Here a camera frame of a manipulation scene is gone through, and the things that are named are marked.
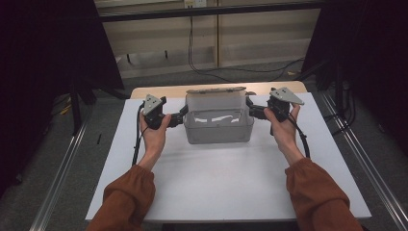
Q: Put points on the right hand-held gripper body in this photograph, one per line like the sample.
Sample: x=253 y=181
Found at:
x=282 y=102

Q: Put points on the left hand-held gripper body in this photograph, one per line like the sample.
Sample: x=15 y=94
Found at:
x=152 y=107

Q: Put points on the clear box lid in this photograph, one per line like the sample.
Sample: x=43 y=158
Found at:
x=216 y=100

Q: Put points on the grey storage box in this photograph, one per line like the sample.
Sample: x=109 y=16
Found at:
x=218 y=134

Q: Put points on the person's left hand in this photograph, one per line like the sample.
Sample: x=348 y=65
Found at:
x=154 y=138

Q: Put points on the person's right hand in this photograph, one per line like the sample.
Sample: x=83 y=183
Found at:
x=284 y=134

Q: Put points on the black stand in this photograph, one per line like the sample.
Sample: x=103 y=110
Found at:
x=76 y=109
x=339 y=96

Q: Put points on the small black floor strip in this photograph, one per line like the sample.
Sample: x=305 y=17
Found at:
x=99 y=138

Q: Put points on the white table sheet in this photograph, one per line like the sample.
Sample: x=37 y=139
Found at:
x=224 y=179

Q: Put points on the black horizontal bar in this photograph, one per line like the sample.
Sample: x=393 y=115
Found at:
x=208 y=11

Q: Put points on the black curtain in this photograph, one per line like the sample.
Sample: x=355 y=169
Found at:
x=369 y=48
x=38 y=64

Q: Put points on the white wall socket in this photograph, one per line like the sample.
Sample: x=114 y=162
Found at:
x=195 y=3

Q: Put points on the metal floor rail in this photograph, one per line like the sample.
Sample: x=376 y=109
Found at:
x=59 y=179
x=369 y=166

